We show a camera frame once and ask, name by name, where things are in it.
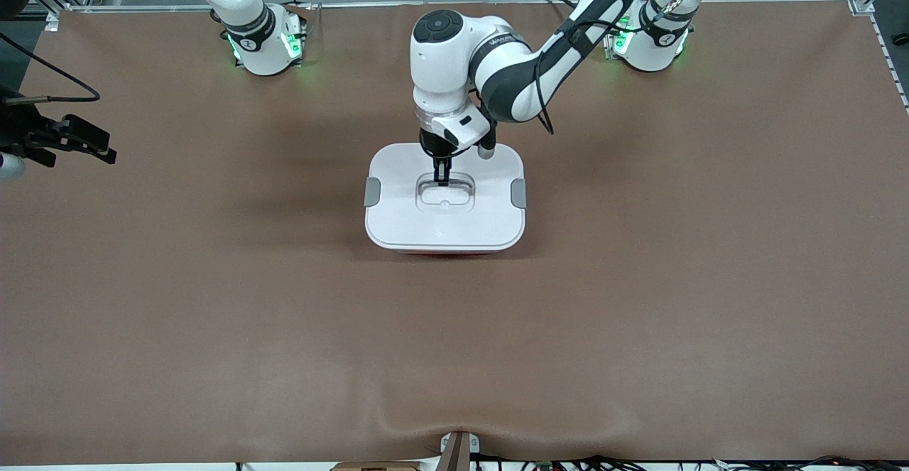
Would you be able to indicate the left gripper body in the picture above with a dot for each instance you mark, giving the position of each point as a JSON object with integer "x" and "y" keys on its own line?
{"x": 431, "y": 143}

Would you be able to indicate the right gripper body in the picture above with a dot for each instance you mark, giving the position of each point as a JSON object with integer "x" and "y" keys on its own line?
{"x": 23, "y": 132}

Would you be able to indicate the white box lid grey latches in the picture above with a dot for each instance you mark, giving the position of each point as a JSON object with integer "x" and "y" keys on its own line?
{"x": 440, "y": 233}

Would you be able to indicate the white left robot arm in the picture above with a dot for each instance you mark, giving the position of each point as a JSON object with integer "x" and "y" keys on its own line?
{"x": 440, "y": 66}

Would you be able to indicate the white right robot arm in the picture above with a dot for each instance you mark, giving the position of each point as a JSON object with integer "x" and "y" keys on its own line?
{"x": 248, "y": 23}

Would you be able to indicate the pink plastic storage box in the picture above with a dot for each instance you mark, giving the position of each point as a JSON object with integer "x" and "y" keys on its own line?
{"x": 447, "y": 251}

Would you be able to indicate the brown table mat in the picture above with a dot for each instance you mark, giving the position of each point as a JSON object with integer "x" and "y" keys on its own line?
{"x": 639, "y": 315}

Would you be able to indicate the white perforated edge strip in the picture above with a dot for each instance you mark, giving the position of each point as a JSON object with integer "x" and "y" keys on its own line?
{"x": 884, "y": 45}

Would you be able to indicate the metal clamp bracket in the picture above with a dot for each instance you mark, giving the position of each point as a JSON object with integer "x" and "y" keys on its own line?
{"x": 458, "y": 453}

